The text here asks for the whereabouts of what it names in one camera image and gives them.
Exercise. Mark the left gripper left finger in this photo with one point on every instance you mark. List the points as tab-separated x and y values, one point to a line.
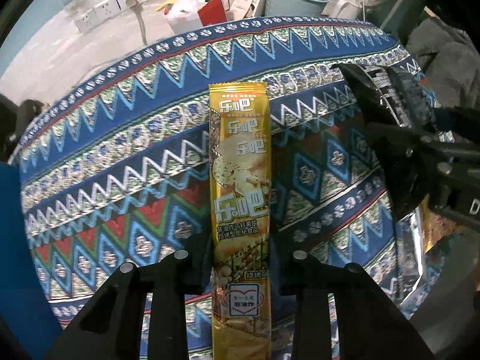
196	267

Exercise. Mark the black spotlight lamp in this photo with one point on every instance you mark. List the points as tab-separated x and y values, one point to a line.
14	120

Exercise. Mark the white wall socket strip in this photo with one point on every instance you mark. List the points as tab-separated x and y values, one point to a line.
100	12

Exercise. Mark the red white paper bag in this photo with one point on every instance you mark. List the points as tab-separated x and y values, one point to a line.
185	16

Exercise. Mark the blue cardboard box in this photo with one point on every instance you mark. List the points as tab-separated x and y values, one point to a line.
24	308

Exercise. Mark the patterned blue cloth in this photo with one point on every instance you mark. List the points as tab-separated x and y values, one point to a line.
114	179

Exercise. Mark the white kettle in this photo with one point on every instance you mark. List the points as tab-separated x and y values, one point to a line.
346	9

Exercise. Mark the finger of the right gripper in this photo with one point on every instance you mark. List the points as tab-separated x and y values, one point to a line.
378	103
415	108

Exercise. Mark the light blue trash bin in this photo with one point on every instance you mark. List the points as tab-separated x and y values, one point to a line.
294	7

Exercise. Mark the yellow chips tube pack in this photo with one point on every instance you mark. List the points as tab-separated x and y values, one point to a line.
240	165

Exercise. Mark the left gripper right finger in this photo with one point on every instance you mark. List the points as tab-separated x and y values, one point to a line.
286	262

